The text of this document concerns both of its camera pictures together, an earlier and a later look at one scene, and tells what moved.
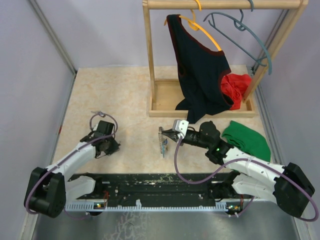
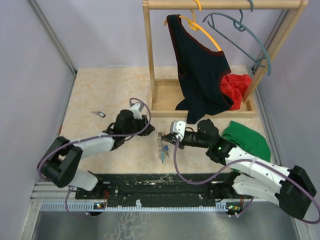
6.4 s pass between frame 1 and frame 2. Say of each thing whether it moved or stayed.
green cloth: stayed
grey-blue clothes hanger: stayed
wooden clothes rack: stayed
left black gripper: moved
